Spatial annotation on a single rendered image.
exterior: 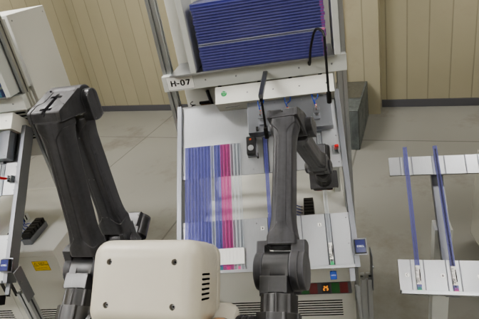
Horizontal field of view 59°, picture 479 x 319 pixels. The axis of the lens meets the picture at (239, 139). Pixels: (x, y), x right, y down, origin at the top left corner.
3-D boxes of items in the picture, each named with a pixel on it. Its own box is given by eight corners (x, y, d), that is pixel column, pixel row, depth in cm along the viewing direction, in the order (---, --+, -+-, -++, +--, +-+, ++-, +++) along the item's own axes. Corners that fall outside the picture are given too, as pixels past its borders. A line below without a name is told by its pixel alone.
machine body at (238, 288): (357, 332, 211) (351, 233, 185) (222, 335, 223) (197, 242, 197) (343, 246, 269) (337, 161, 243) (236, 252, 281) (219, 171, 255)
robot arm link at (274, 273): (259, 301, 79) (286, 301, 78) (260, 246, 84) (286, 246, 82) (272, 306, 87) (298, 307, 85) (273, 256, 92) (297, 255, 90)
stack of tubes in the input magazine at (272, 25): (328, 55, 166) (322, -17, 155) (202, 71, 175) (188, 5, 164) (326, 47, 177) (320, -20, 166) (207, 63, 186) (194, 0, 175)
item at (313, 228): (353, 263, 157) (354, 263, 154) (184, 272, 168) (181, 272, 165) (348, 213, 163) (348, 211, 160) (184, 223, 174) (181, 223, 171)
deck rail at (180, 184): (186, 275, 170) (181, 275, 164) (181, 275, 170) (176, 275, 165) (185, 111, 192) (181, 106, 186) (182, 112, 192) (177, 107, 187)
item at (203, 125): (342, 169, 170) (342, 166, 166) (185, 182, 182) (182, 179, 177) (333, 94, 181) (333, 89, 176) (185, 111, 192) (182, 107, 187)
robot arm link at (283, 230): (260, 97, 103) (301, 90, 100) (276, 124, 114) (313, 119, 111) (251, 287, 82) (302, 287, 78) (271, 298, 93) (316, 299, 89)
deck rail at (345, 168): (359, 267, 158) (361, 267, 153) (353, 267, 159) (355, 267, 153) (338, 94, 181) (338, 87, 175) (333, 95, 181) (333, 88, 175)
